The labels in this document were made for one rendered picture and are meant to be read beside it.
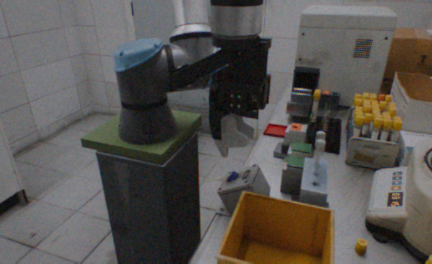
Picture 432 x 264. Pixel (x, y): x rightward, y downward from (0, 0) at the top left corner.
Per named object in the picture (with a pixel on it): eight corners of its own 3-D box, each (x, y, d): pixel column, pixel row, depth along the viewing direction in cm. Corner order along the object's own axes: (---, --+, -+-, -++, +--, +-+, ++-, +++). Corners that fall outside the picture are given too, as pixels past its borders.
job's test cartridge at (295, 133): (286, 144, 79) (288, 122, 76) (305, 148, 77) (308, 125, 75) (282, 151, 76) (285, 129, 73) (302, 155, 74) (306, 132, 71)
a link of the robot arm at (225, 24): (201, 5, 42) (222, 2, 49) (202, 40, 44) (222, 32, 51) (255, 7, 40) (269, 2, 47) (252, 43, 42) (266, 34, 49)
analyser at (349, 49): (299, 79, 134) (309, 4, 121) (369, 86, 126) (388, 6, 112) (288, 104, 108) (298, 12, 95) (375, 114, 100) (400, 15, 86)
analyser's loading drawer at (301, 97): (295, 93, 112) (297, 79, 110) (313, 95, 110) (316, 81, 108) (285, 114, 95) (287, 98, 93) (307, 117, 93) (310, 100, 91)
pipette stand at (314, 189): (291, 199, 62) (297, 155, 57) (327, 206, 60) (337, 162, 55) (285, 235, 53) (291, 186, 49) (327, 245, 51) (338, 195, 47)
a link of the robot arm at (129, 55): (118, 90, 82) (109, 38, 75) (169, 84, 85) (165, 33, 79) (119, 108, 71) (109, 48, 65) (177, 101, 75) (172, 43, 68)
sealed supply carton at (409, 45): (383, 64, 157) (392, 26, 149) (438, 69, 148) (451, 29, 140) (380, 81, 132) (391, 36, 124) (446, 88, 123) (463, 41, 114)
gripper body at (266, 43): (256, 124, 47) (262, 43, 41) (205, 116, 50) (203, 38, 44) (268, 107, 53) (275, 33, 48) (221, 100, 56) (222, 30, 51)
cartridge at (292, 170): (282, 180, 67) (286, 154, 64) (305, 185, 66) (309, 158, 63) (279, 191, 64) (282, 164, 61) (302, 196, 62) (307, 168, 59)
